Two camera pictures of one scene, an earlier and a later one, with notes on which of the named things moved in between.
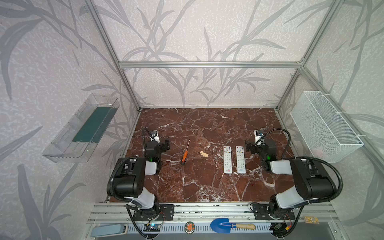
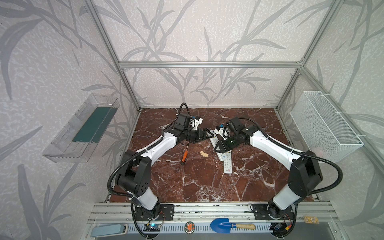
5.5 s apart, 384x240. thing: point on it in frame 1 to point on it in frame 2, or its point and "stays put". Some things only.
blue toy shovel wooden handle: x=223 y=225 stays put
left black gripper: x=163 y=145 to x=194 y=133
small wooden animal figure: x=203 y=154 stays put
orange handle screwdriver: x=185 y=154 stays put
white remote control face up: x=227 y=160 stays put
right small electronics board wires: x=280 y=228 stays put
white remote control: x=240 y=159 to x=214 y=141
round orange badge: x=189 y=227 stays put
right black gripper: x=252 y=147 to x=223 y=143
